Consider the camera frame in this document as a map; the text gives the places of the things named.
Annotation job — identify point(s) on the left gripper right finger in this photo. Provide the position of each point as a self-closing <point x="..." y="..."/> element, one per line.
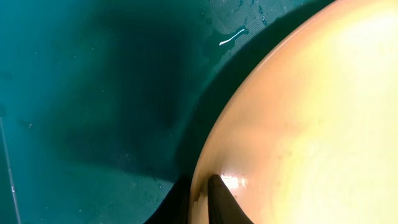
<point x="222" y="206"/>

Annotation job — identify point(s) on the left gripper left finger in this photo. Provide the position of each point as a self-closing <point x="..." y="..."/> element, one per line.
<point x="174" y="207"/>

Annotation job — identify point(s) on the yellow plate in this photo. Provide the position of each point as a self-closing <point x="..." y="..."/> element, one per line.
<point x="310" y="136"/>

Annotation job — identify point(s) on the teal plastic tray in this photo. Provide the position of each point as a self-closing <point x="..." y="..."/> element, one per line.
<point x="106" y="104"/>

